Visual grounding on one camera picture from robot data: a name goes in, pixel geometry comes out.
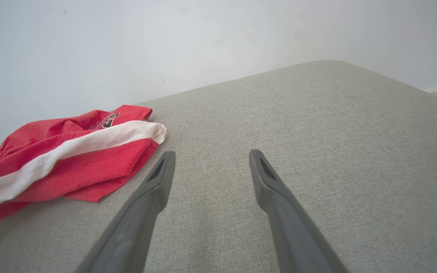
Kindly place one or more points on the red shorts with white stripe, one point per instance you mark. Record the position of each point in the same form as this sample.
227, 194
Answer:
89, 167

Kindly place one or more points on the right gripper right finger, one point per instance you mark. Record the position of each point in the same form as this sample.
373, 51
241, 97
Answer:
290, 227

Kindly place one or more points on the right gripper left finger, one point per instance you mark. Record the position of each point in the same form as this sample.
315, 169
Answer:
139, 223

